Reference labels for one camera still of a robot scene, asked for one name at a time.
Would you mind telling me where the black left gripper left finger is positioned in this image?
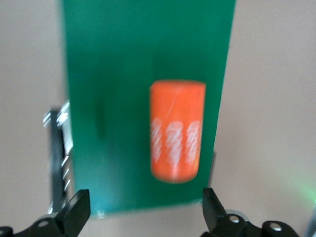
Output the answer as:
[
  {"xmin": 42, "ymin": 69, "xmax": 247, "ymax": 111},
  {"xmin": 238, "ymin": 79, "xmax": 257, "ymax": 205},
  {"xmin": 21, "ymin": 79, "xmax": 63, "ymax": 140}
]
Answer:
[{"xmin": 27, "ymin": 189, "xmax": 91, "ymax": 237}]

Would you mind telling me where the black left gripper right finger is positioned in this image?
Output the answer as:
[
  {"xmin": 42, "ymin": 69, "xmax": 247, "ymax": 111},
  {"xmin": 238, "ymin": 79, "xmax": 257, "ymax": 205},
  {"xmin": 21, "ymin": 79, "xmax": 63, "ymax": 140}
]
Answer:
[{"xmin": 201, "ymin": 188, "xmax": 249, "ymax": 237}]

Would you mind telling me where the orange cylindrical battery cell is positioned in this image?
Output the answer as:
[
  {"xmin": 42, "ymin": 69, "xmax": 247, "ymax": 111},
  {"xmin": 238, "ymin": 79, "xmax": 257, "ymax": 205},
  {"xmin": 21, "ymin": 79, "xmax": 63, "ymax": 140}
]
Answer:
[{"xmin": 150, "ymin": 80, "xmax": 206, "ymax": 184}]

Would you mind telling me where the green conveyor belt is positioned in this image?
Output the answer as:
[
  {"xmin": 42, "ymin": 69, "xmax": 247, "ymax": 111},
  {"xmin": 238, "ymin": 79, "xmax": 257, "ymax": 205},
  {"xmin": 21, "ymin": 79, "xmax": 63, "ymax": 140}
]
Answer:
[{"xmin": 43, "ymin": 0, "xmax": 237, "ymax": 218}]

